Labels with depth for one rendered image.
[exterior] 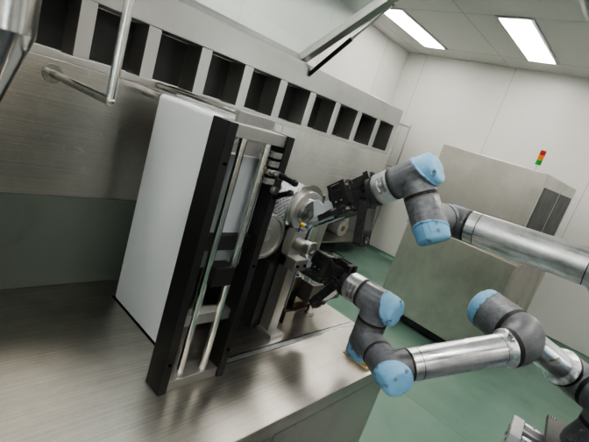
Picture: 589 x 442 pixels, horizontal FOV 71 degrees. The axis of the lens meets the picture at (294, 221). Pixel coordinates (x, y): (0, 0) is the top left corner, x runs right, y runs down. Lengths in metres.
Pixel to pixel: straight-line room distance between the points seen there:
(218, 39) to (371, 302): 0.80
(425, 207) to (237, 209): 0.39
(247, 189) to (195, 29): 0.52
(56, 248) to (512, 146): 5.09
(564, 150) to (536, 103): 0.63
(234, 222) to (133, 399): 0.38
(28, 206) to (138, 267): 0.28
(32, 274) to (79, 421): 0.46
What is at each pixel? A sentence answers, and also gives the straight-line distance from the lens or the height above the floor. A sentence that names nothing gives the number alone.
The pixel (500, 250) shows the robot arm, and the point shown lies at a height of 1.34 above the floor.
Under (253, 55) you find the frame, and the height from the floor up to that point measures 1.61.
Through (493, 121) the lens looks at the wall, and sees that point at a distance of 5.71.
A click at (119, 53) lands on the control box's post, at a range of 0.77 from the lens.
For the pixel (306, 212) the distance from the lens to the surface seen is 1.09.
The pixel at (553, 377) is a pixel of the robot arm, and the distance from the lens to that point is 1.57.
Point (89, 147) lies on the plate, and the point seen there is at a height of 1.26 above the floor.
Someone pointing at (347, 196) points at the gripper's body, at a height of 1.34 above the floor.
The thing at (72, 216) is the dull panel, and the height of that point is 1.09.
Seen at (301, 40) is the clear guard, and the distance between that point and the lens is 1.40.
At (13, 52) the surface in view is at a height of 1.44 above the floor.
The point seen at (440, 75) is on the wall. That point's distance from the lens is 6.12.
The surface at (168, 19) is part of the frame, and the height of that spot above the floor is 1.60.
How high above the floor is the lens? 1.48
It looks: 14 degrees down
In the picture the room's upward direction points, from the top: 18 degrees clockwise
